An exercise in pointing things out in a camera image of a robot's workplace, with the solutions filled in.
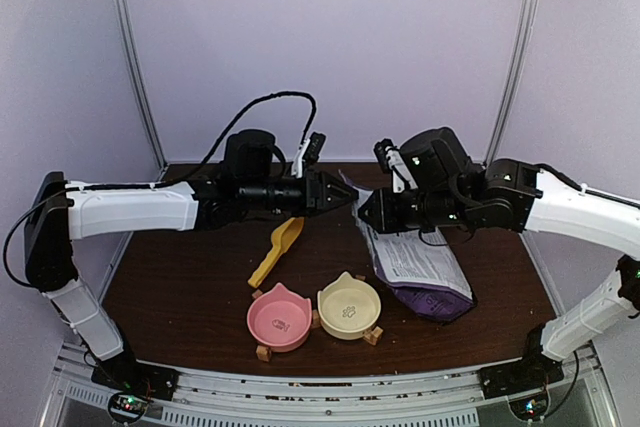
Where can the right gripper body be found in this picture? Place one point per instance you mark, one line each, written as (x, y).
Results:
(396, 220)

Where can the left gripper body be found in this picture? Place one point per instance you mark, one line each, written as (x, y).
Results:
(312, 181)

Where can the yellow plastic scoop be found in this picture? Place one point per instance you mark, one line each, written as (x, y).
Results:
(282, 238)

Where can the purple pet food bag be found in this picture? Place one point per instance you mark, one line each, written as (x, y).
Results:
(421, 271)

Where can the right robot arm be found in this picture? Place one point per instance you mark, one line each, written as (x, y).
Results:
(435, 184)

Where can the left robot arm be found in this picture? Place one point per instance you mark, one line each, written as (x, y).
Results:
(65, 211)

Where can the cream cat-shaped bowl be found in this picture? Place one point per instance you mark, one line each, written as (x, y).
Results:
(348, 307)

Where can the wooden bowl stand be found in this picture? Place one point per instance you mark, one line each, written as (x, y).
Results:
(371, 337)

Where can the pink cat-shaped bowl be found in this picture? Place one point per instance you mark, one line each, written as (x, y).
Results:
(280, 319)

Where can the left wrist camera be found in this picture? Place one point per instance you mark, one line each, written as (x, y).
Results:
(308, 154)

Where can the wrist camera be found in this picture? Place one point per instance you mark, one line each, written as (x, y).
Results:
(391, 162)
(308, 154)

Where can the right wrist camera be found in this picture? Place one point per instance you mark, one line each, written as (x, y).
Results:
(391, 162)

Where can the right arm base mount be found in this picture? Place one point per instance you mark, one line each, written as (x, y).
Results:
(532, 371)

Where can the left aluminium frame post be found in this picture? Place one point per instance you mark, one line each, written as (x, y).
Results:
(137, 81)

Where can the aluminium frame post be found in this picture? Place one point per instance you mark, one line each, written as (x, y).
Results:
(526, 19)
(137, 81)

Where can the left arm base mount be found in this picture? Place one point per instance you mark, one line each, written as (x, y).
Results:
(125, 373)

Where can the right aluminium frame post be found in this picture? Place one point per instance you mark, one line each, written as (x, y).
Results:
(526, 19)

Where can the front aluminium rail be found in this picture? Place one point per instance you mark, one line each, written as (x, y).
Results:
(450, 397)

